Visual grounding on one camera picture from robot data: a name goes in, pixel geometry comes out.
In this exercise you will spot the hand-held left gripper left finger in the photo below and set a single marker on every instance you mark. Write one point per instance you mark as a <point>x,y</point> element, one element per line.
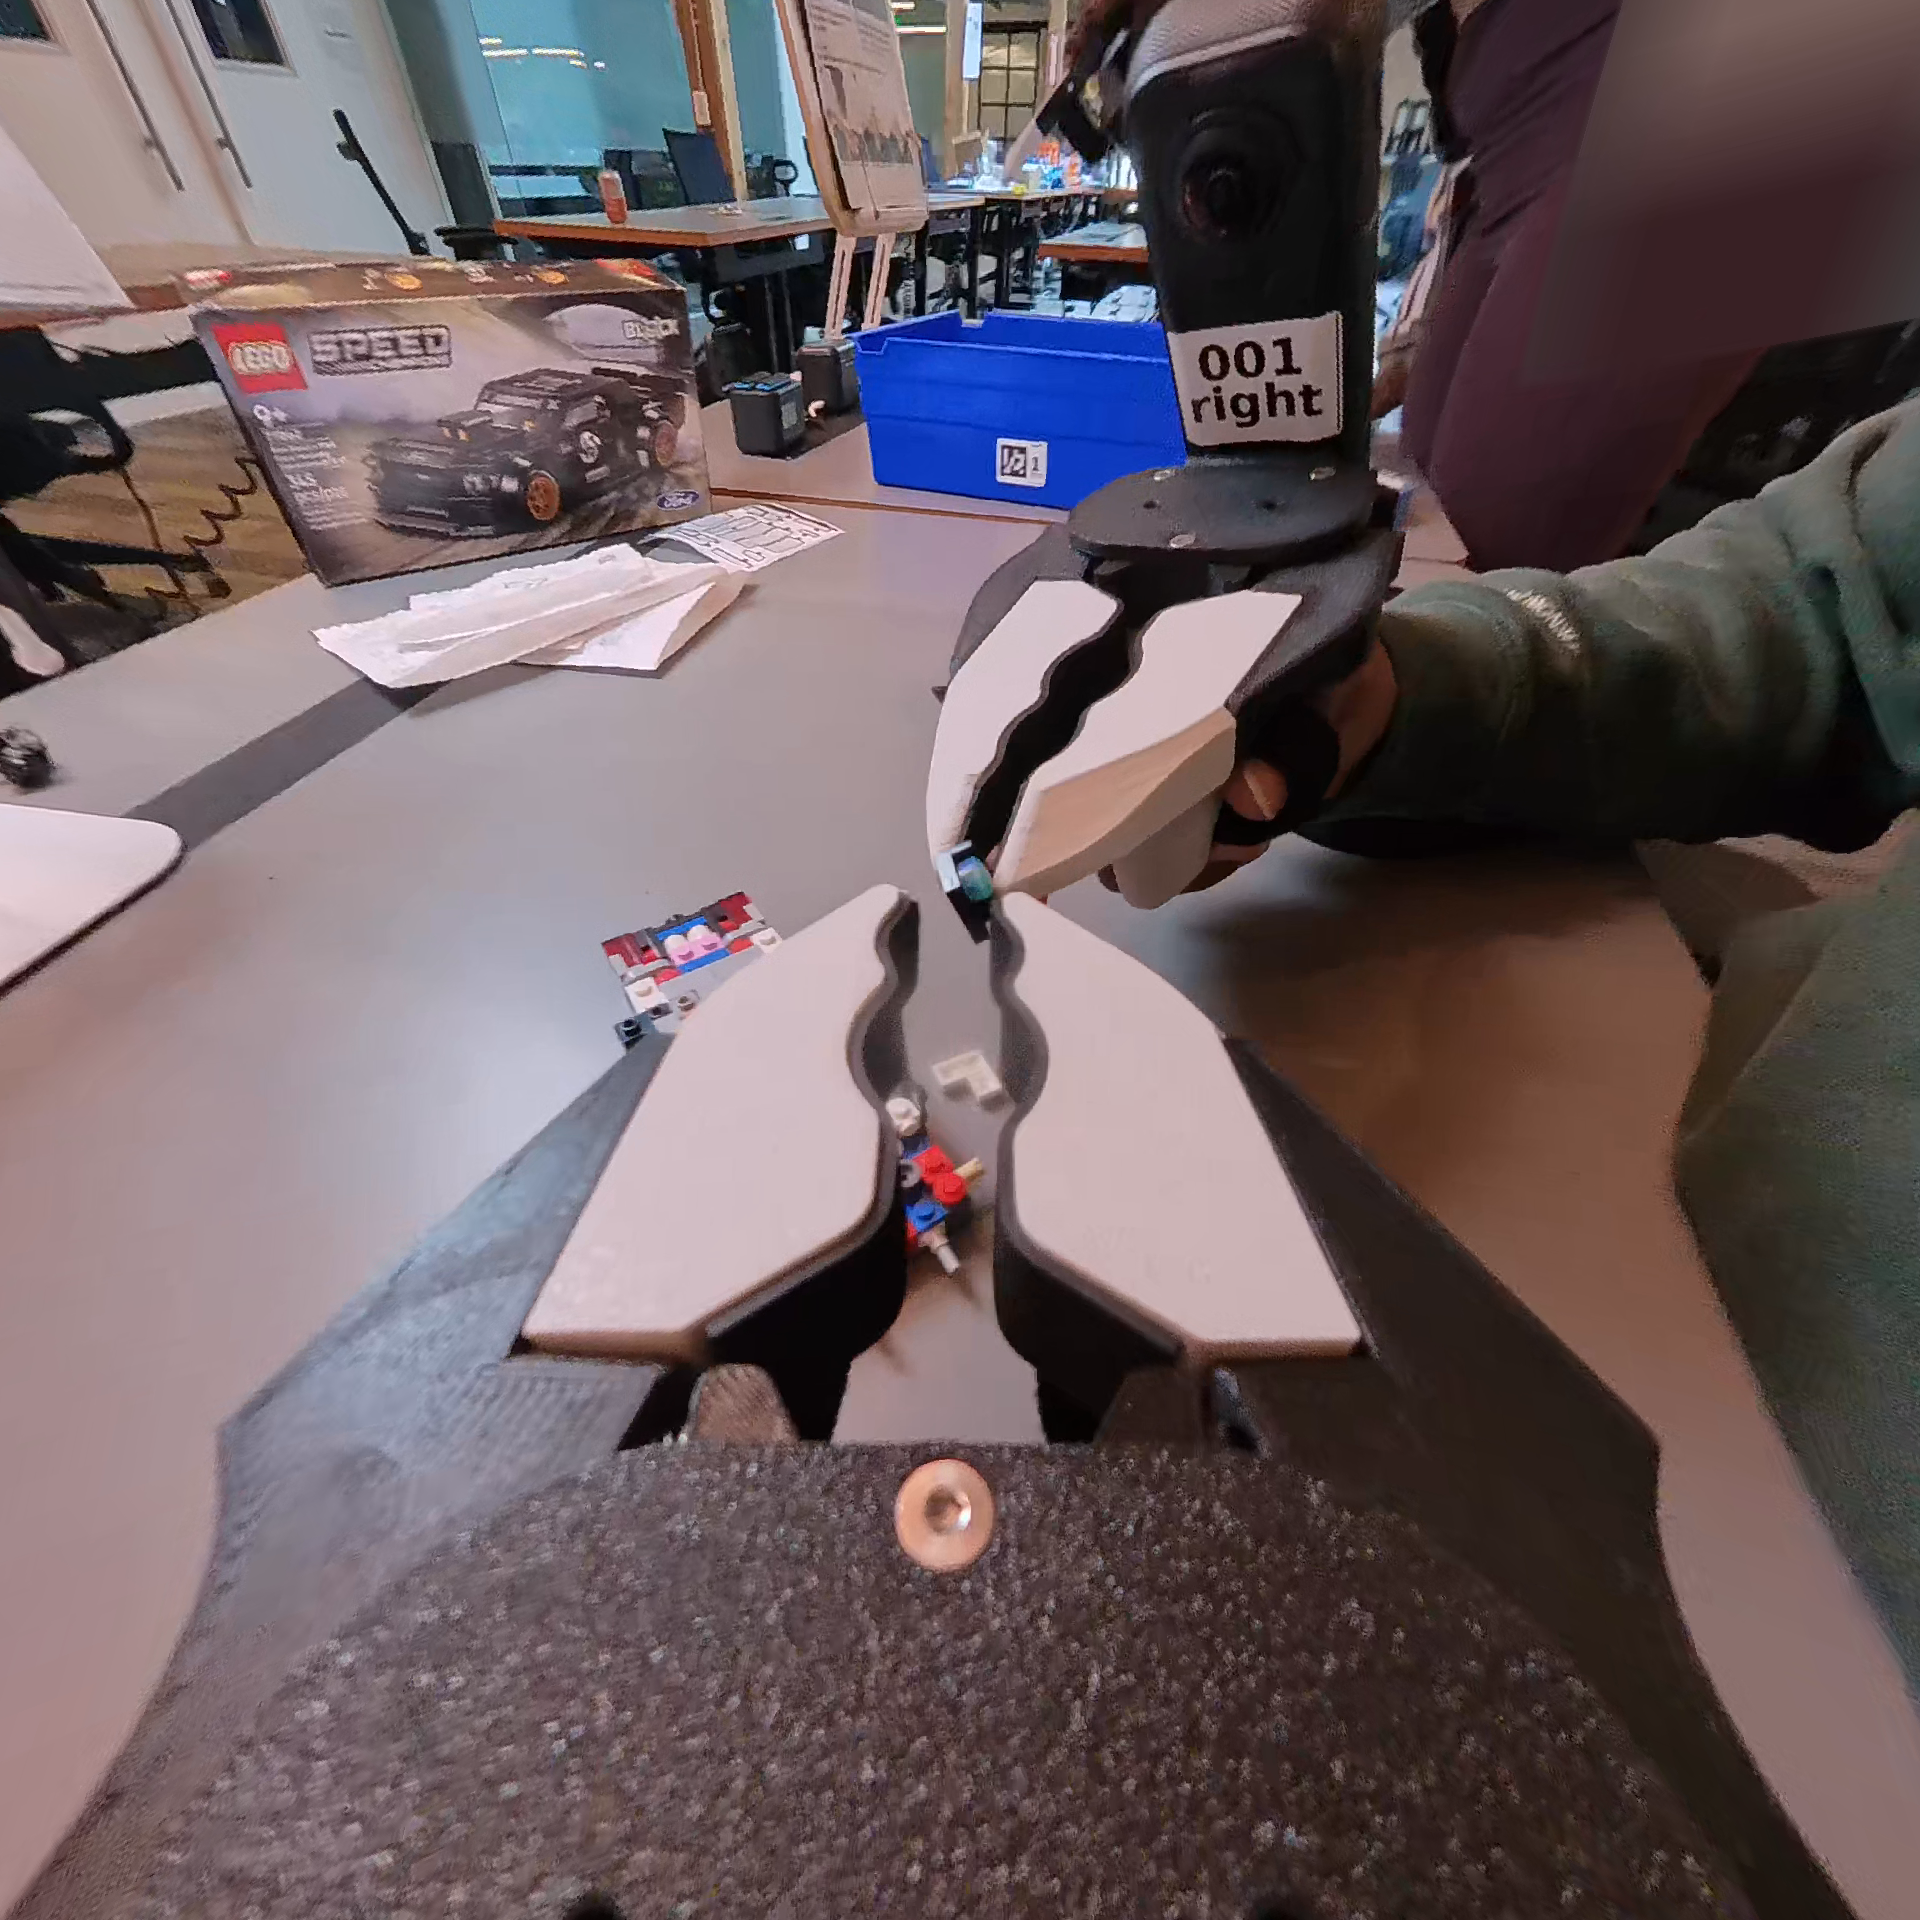
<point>720,1186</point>

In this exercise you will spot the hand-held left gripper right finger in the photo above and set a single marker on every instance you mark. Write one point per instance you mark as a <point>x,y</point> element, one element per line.
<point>1171,1186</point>

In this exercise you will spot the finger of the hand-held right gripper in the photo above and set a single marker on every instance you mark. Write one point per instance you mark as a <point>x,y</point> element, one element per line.
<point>1006,706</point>
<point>1155,737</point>

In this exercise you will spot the small blue lego piece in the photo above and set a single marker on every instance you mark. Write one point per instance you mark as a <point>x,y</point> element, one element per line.
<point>967,881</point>

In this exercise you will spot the partly built lego car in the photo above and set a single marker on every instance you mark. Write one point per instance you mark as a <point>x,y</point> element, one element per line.
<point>692,946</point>

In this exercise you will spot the person's right forearm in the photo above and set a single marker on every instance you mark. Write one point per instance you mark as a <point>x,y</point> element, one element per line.
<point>1621,661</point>

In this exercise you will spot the small white lego piece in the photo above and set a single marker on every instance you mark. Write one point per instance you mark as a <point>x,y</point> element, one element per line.
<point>964,1072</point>

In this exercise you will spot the lego set box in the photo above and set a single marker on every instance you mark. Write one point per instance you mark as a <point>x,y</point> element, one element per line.
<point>452,421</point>

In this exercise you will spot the person's right hand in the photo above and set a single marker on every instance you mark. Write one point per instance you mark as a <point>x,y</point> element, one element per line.
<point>1322,737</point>

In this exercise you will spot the printed white sheet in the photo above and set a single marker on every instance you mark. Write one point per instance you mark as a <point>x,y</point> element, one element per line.
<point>747,538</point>

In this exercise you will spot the blue bin with white label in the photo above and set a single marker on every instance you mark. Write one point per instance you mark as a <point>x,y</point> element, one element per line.
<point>1021,391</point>

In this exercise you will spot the small black box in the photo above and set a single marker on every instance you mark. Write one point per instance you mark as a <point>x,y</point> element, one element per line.
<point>828,375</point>
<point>770,415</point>

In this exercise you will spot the poster on wooden easel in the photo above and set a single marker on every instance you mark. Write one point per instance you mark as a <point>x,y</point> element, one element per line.
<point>856,105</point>

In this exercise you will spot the white paper bags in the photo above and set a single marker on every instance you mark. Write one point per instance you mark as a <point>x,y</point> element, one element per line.
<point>526,616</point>

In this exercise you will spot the long wooden table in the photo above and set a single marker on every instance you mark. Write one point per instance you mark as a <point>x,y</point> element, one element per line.
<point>662,222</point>

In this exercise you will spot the person's green sweatshirt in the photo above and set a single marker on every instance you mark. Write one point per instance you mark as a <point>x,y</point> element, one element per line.
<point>1816,1200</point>

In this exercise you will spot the white book stand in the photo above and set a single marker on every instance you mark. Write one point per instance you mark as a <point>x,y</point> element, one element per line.
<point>60,885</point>

